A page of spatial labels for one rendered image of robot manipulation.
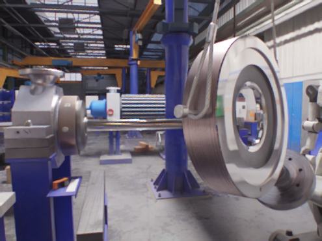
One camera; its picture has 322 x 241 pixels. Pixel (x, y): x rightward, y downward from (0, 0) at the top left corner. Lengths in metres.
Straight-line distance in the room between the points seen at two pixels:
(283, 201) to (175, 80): 2.53
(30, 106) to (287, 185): 1.20
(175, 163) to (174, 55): 1.45
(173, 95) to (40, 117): 2.10
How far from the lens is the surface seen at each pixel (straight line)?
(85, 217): 0.78
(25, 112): 1.34
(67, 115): 1.36
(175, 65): 3.14
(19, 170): 1.27
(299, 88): 6.20
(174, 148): 3.15
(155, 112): 5.01
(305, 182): 0.79
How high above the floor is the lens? 1.21
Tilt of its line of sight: 4 degrees down
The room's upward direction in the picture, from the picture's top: straight up
